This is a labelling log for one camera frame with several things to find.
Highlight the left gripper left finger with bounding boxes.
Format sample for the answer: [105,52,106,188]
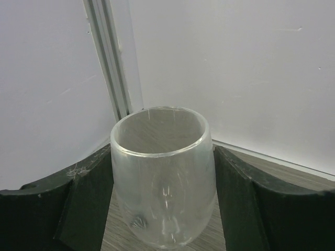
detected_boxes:
[1,145,114,250]

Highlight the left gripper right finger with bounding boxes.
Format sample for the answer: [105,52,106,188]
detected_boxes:
[214,146,334,250]

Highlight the clear wine glass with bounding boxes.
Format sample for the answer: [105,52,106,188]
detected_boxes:
[110,106,216,250]

